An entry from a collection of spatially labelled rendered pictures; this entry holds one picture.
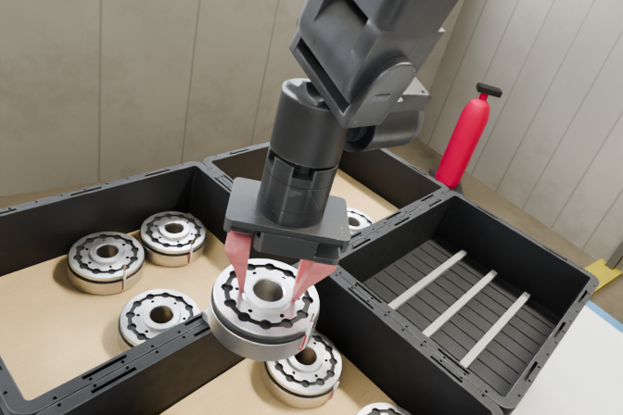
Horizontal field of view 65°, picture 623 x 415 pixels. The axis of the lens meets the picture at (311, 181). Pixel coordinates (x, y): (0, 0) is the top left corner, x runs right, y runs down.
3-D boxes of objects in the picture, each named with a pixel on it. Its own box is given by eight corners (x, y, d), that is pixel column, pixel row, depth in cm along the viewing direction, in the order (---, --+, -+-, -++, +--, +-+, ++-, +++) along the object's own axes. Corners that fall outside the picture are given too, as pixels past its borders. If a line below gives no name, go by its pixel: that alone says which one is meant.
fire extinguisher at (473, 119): (474, 196, 299) (523, 96, 265) (445, 206, 283) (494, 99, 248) (439, 173, 316) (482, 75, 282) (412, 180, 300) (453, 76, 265)
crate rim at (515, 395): (502, 427, 56) (511, 415, 55) (317, 271, 71) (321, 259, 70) (594, 289, 84) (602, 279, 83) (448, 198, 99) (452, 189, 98)
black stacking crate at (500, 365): (468, 469, 61) (508, 416, 56) (304, 317, 76) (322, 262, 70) (565, 327, 89) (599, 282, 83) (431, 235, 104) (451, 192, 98)
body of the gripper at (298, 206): (231, 193, 44) (245, 119, 41) (340, 214, 46) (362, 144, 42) (221, 237, 39) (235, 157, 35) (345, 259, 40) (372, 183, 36)
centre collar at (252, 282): (265, 322, 43) (266, 317, 43) (231, 288, 46) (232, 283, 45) (303, 300, 47) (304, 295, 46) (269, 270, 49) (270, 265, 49)
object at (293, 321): (261, 359, 40) (262, 355, 40) (191, 286, 45) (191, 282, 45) (338, 309, 47) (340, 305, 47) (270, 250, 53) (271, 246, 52)
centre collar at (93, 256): (96, 270, 68) (96, 267, 68) (82, 248, 71) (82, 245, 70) (131, 258, 71) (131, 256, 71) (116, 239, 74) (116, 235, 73)
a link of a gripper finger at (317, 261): (246, 264, 49) (263, 186, 44) (315, 276, 50) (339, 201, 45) (237, 315, 43) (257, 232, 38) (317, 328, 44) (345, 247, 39)
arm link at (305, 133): (270, 65, 36) (316, 98, 32) (340, 65, 40) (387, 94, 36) (253, 147, 39) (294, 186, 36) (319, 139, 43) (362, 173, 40)
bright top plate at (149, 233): (158, 261, 73) (158, 258, 72) (129, 222, 78) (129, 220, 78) (217, 243, 79) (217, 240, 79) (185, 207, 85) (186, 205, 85)
